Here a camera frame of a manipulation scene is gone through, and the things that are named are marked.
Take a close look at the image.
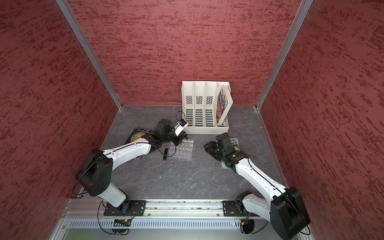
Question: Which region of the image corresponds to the black lipstick orange band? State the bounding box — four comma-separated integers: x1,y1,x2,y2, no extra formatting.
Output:
163,148,169,161

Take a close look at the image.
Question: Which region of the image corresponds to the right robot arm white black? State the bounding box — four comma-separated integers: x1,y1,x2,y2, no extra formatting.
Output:
204,133,311,240

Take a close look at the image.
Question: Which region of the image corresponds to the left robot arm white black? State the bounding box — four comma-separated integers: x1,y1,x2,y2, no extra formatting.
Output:
75,119,189,215

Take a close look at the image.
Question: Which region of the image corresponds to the blue book in organizer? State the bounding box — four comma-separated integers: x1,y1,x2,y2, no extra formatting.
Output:
216,85,233,126

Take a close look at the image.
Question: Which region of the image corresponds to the white magazine file organizer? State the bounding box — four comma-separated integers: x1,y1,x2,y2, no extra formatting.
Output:
181,81,231,135

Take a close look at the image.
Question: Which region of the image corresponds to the Treehouse paperback book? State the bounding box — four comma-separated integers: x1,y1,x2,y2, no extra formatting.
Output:
230,138,240,151

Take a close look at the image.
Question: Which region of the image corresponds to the black hardcover Maugham book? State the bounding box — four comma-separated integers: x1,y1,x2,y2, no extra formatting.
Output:
125,127,151,144

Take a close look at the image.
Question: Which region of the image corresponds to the left corner aluminium profile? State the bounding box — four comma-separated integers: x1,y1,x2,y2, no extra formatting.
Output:
56,0,123,111

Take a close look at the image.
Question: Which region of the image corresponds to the corner aluminium profile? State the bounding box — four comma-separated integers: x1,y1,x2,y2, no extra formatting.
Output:
256,0,313,112
56,0,123,111

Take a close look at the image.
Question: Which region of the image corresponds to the right corner aluminium profile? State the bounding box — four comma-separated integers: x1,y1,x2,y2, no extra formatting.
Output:
256,0,313,112

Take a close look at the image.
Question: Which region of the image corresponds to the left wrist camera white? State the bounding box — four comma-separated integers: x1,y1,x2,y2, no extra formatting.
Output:
175,119,189,136

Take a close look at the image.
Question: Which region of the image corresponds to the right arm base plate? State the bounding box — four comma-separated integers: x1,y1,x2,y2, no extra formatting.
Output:
222,200,259,218

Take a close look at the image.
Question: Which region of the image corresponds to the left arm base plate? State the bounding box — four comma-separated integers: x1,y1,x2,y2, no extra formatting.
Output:
103,200,147,217

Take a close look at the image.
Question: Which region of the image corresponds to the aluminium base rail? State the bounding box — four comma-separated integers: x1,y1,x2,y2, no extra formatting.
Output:
62,198,304,220

